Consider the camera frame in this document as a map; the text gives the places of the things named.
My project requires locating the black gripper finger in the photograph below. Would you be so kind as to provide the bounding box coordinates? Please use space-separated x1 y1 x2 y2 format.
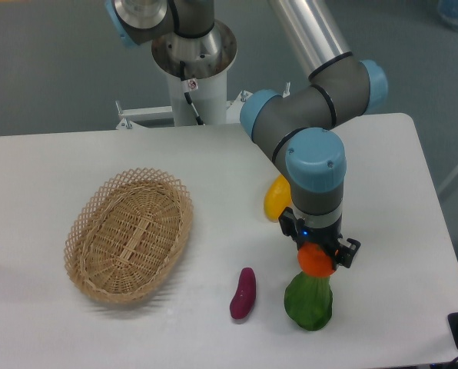
333 238 361 269
278 207 297 239

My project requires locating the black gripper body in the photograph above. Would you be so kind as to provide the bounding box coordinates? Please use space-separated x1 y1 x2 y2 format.
294 222 341 254

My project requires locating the orange fruit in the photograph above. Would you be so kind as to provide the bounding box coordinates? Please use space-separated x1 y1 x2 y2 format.
297 242 335 278

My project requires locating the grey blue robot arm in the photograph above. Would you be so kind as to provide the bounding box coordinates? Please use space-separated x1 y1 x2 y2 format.
105 1 388 268

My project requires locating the yellow mango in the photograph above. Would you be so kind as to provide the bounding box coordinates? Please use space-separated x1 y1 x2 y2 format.
264 175 291 222

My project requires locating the green bok choy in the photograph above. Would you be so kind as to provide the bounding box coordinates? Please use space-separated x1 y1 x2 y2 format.
284 272 333 331

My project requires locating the purple sweet potato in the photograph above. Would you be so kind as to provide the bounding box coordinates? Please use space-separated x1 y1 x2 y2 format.
229 268 257 320

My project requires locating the woven wicker basket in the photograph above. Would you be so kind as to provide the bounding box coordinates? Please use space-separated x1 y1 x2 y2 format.
64 168 193 304

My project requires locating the black cable on pedestal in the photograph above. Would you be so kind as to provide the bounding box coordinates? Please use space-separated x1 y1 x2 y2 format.
178 60 206 126

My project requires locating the white metal base frame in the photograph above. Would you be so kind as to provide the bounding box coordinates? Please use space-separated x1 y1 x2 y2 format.
114 81 292 130

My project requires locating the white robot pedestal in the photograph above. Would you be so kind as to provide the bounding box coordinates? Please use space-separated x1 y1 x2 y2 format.
151 20 237 126

